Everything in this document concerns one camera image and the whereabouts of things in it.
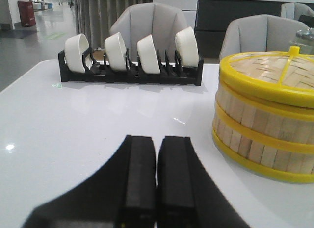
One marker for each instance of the bamboo steamer drawer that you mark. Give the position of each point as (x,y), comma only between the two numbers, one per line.
(265,155)
(277,125)

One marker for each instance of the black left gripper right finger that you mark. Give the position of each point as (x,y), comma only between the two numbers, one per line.
(187,197)

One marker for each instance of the white bowl far left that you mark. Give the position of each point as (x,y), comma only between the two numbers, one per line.
(74,48)

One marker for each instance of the grey chair far right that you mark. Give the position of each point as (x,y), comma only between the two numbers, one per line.
(294,10)

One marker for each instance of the black bowl rack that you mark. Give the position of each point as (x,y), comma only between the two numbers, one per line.
(134,73)

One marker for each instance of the red bin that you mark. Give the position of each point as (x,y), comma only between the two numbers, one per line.
(26,13)

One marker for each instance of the dark counter cabinet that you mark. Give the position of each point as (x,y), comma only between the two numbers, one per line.
(214,16)

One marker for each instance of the white bowl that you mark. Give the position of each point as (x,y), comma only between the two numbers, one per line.
(147,55)
(115,50)
(186,46)
(74,48)

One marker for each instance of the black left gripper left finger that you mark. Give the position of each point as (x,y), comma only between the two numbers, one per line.
(121,194)

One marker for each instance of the woven bamboo steamer lid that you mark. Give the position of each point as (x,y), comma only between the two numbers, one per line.
(282,77)

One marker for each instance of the white bowl far right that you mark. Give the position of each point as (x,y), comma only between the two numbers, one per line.
(186,46)

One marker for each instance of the glass pot lid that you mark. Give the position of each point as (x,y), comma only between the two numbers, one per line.
(305,40)

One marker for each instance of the grey chair left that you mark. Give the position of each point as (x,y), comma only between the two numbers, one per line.
(161,21)

